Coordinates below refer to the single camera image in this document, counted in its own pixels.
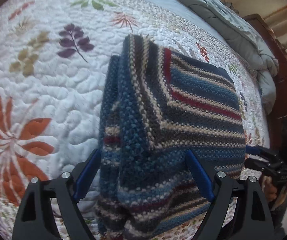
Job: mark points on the grey-blue comforter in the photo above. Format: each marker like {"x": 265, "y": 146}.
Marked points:
{"x": 233, "y": 25}

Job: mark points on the striped knitted sweater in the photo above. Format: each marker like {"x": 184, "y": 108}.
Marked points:
{"x": 173, "y": 130}

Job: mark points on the white floral quilt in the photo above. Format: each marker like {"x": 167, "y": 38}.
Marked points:
{"x": 46, "y": 85}

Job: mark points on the person's right hand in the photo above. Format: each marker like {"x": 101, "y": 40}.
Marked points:
{"x": 269, "y": 188}

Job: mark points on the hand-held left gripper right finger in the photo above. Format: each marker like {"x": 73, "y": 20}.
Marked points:
{"x": 199, "y": 175}

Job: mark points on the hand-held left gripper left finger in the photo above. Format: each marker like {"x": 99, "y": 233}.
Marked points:
{"x": 87, "y": 172}

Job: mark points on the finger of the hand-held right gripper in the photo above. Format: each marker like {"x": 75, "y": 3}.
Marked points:
{"x": 257, "y": 165}
{"x": 268, "y": 153}

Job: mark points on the wooden headboard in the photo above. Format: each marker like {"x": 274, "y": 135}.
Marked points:
{"x": 283, "y": 85}

